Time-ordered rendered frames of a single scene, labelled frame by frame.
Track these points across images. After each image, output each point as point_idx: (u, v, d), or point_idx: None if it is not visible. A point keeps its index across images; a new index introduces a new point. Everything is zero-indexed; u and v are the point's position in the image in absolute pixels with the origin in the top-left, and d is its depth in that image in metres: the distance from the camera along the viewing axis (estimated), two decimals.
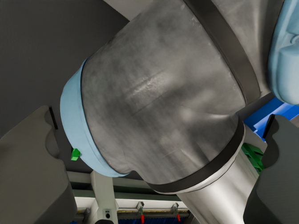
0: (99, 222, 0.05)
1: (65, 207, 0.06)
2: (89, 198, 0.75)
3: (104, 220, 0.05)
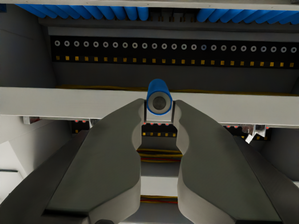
0: (99, 222, 0.05)
1: (130, 201, 0.06)
2: None
3: (104, 220, 0.05)
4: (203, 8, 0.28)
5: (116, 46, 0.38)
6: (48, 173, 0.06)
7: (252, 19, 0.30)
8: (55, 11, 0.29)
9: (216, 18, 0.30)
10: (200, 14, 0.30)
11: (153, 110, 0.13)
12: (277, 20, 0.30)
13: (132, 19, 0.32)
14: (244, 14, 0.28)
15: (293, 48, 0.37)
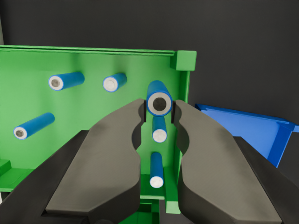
0: (99, 222, 0.05)
1: (129, 201, 0.06)
2: None
3: (104, 220, 0.05)
4: None
5: None
6: (48, 173, 0.06)
7: None
8: None
9: None
10: None
11: None
12: None
13: None
14: None
15: None
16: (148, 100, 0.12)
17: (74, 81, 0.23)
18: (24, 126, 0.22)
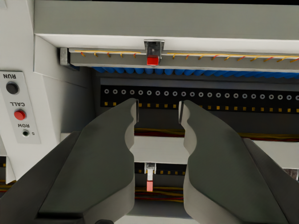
0: (99, 222, 0.05)
1: (124, 200, 0.06)
2: None
3: (104, 220, 0.05)
4: None
5: (159, 94, 0.43)
6: (40, 175, 0.06)
7: (282, 76, 0.36)
8: (118, 70, 0.35)
9: (252, 75, 0.36)
10: (238, 72, 0.35)
11: (202, 70, 0.33)
12: None
13: (179, 74, 0.37)
14: (278, 73, 0.33)
15: None
16: None
17: (230, 73, 0.35)
18: None
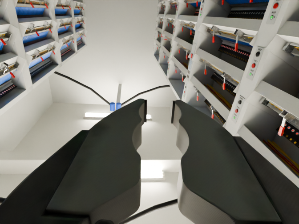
0: (99, 222, 0.05)
1: (130, 201, 0.06)
2: None
3: (104, 220, 0.05)
4: None
5: None
6: (49, 173, 0.06)
7: None
8: None
9: None
10: None
11: None
12: None
13: None
14: None
15: None
16: None
17: None
18: None
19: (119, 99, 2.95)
